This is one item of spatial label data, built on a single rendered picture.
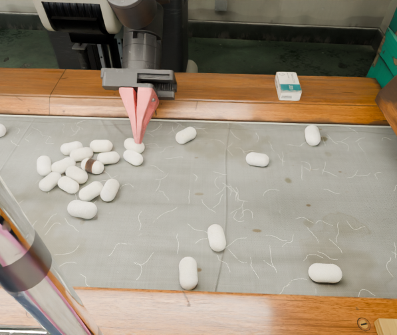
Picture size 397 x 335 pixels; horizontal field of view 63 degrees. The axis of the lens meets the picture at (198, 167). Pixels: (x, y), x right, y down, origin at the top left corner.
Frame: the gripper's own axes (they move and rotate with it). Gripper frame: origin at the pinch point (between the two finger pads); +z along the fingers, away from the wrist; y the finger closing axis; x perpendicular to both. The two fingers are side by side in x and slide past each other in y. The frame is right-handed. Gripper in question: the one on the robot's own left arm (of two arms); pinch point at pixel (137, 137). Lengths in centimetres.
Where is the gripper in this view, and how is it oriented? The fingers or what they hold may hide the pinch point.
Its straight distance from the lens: 48.5
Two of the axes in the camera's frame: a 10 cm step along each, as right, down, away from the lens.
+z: -0.4, 10.0, -0.5
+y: 10.0, 0.4, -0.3
